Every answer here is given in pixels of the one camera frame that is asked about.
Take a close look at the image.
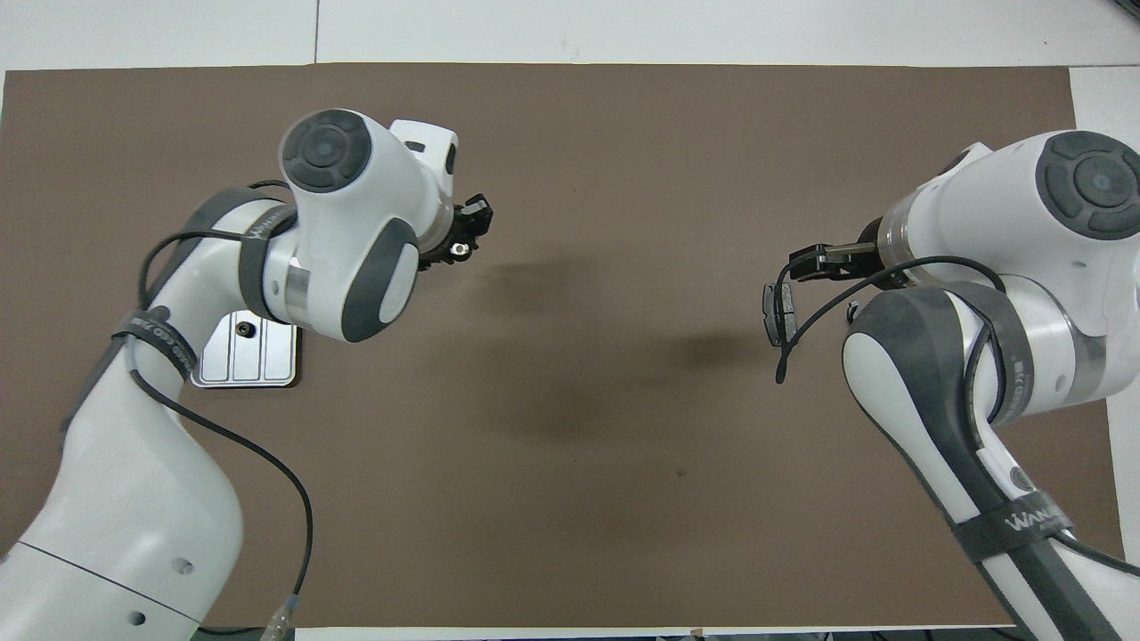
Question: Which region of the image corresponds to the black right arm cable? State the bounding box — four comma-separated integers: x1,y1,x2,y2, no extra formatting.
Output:
773,255,1012,428

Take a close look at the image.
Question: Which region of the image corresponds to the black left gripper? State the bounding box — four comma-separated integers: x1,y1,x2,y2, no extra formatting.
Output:
417,194,493,270

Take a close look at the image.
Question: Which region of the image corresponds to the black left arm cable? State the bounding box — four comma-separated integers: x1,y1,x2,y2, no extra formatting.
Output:
125,178,317,640

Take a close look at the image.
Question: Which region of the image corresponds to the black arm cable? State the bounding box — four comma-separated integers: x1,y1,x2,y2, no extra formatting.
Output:
125,178,317,640
773,255,1012,428

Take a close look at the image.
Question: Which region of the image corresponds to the brown table mat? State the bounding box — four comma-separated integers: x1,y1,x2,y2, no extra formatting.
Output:
0,62,1125,629

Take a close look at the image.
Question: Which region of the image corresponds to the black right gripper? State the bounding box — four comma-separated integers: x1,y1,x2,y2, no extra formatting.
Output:
788,240,902,289

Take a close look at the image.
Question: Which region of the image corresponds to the dark grey rectangular brake pad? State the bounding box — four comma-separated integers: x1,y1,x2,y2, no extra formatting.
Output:
762,283,795,348

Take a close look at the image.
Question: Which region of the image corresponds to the silver metal tray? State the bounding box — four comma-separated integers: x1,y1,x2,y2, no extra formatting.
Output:
190,310,300,389

